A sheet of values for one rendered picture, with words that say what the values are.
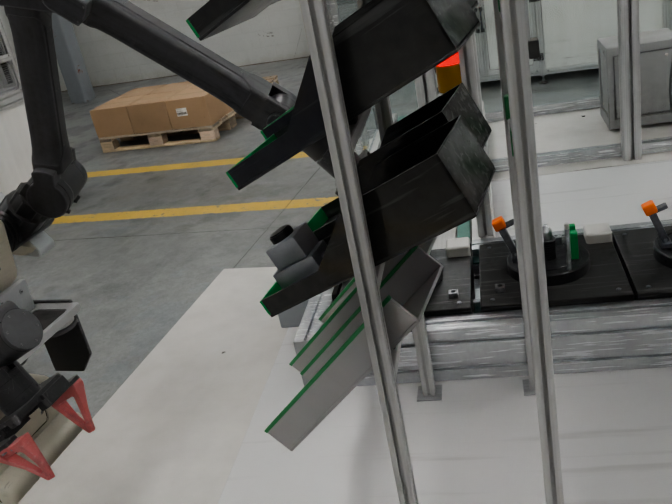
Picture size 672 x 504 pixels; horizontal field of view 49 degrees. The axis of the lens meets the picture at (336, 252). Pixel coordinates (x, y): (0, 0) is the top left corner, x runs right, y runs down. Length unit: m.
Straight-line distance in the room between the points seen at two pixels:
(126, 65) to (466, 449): 10.24
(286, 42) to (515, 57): 9.32
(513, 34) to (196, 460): 0.84
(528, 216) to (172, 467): 0.74
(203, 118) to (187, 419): 5.44
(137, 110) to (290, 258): 6.11
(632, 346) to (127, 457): 0.83
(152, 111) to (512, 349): 5.87
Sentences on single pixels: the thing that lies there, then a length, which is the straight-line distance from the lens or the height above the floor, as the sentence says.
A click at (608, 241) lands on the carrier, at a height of 0.97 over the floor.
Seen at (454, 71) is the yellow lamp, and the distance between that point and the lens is 1.40.
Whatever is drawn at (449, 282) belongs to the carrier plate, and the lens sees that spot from 1.33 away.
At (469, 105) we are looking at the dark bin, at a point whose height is 1.35.
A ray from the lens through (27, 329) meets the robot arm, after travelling 1.03.
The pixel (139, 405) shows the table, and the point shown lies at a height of 0.86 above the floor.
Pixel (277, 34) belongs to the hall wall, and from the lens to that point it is 9.99.
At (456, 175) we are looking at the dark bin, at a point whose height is 1.34.
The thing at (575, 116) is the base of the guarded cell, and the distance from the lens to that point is 2.57.
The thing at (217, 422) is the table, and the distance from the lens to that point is 1.31.
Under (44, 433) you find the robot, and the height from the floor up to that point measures 0.80.
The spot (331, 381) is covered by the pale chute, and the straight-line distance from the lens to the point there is 0.89.
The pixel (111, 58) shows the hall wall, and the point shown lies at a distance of 11.21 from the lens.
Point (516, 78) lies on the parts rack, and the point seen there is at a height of 1.44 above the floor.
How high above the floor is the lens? 1.59
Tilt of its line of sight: 24 degrees down
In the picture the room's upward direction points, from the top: 12 degrees counter-clockwise
